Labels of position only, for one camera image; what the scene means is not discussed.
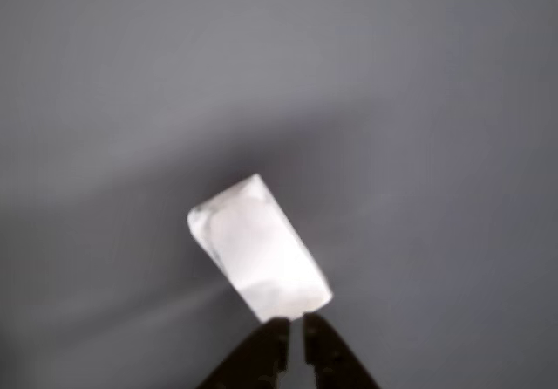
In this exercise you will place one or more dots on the white block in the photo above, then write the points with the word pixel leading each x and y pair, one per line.
pixel 257 245

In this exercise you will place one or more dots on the dark gray table mat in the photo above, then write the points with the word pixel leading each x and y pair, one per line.
pixel 131 101

